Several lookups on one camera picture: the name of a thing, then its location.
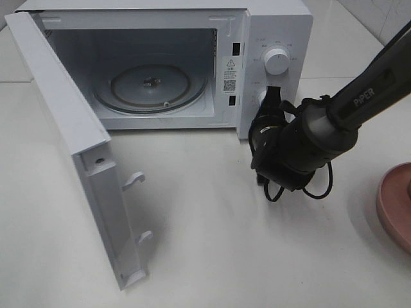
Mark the white warning label sticker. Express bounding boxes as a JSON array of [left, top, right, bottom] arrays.
[[222, 56, 239, 94]]

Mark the white microwave knob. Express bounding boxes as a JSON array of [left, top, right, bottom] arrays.
[[263, 46, 290, 75], [258, 90, 267, 112]]

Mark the lower white microwave knob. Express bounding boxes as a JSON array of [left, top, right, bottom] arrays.
[[258, 90, 267, 112]]

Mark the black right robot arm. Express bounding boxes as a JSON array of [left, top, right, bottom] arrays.
[[248, 24, 410, 201]]

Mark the upper white microwave knob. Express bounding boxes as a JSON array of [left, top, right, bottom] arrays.
[[263, 46, 290, 75]]

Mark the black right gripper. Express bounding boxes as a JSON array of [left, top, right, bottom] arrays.
[[249, 86, 314, 191]]

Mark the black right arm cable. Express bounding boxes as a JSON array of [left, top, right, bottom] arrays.
[[256, 99, 335, 203]]

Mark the pink round plate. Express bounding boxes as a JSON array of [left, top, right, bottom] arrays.
[[376, 162, 410, 253]]

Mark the glass microwave turntable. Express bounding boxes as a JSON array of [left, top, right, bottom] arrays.
[[92, 64, 207, 114]]

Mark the white microwave oven body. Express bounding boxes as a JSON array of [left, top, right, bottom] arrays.
[[14, 1, 313, 139]]

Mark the white microwave door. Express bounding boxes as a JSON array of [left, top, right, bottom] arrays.
[[5, 12, 152, 289]]

